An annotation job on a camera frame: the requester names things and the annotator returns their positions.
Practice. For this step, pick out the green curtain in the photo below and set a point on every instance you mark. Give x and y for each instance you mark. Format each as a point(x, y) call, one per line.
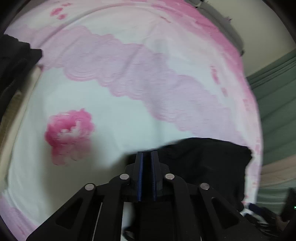
point(274, 89)

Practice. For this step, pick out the beige sheer curtain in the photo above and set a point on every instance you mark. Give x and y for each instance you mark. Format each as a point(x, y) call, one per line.
point(278, 172)

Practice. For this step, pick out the folded black garment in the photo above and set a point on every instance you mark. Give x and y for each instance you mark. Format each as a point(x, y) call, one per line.
point(17, 60)

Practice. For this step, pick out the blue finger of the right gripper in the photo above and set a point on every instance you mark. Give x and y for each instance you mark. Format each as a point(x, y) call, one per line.
point(256, 208)

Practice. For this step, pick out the folded beige garment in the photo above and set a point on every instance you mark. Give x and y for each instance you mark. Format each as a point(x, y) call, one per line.
point(12, 120)

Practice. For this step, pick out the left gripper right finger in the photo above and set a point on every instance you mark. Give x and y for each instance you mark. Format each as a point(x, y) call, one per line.
point(171, 214)

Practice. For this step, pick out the pink floral duvet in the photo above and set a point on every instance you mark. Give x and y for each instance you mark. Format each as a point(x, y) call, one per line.
point(119, 77)

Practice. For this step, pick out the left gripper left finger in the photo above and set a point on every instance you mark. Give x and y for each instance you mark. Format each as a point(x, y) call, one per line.
point(126, 187)

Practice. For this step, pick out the black pants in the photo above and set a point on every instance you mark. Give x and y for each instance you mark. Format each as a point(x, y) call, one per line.
point(214, 171)

